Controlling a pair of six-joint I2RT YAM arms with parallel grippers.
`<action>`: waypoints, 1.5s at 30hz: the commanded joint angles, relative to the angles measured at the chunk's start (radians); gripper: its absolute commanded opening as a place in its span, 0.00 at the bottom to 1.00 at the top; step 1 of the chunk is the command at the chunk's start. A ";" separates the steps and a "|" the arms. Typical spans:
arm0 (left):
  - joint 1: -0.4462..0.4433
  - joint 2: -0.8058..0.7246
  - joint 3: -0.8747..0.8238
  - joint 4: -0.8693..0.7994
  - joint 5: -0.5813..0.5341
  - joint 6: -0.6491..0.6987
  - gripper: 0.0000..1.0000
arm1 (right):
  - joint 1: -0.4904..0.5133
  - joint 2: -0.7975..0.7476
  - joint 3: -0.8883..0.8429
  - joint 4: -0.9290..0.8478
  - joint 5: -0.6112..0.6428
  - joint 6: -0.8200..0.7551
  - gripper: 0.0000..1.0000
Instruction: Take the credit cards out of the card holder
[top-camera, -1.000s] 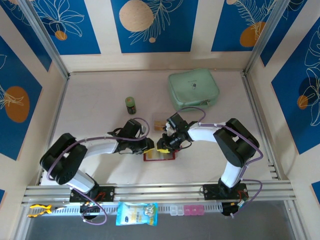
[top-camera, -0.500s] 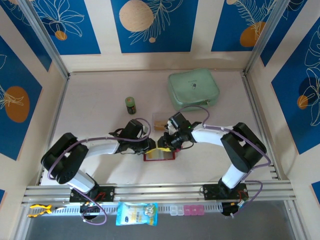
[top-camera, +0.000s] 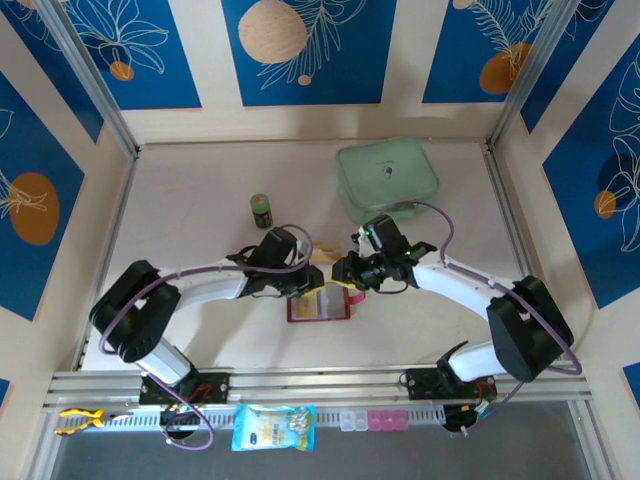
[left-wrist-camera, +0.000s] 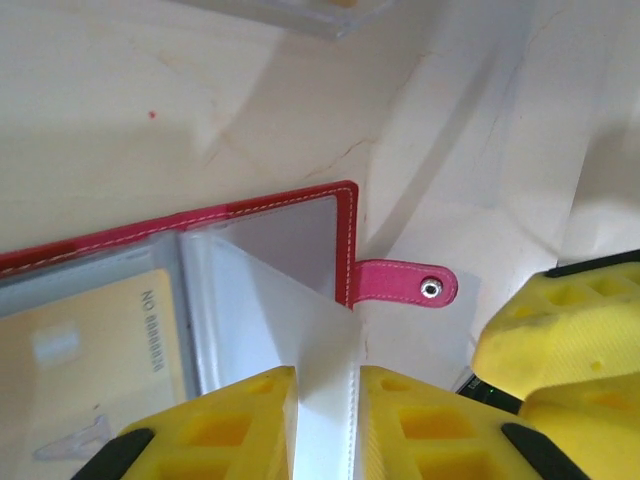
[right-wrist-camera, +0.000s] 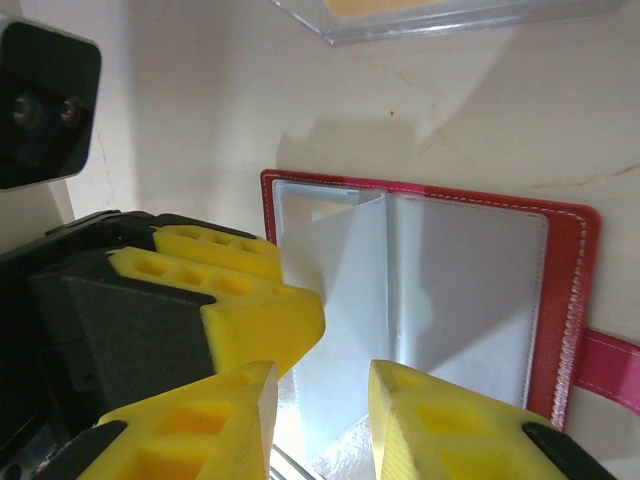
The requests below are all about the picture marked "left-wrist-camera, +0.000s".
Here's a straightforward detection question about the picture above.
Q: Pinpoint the clear acrylic card box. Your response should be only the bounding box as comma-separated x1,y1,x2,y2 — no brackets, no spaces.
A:
169,0,396,41

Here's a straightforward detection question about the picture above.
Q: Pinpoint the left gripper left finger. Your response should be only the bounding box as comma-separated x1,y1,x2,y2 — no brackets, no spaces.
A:
74,365,299,480

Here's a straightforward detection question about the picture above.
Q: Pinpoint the red leather card holder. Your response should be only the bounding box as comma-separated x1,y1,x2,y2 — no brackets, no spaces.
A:
0,179,460,480

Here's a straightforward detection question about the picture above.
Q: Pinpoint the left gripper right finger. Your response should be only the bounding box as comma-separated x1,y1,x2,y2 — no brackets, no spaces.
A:
359,365,596,480

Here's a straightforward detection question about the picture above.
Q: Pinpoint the gold plastic card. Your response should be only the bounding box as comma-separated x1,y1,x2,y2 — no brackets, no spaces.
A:
0,268,189,451

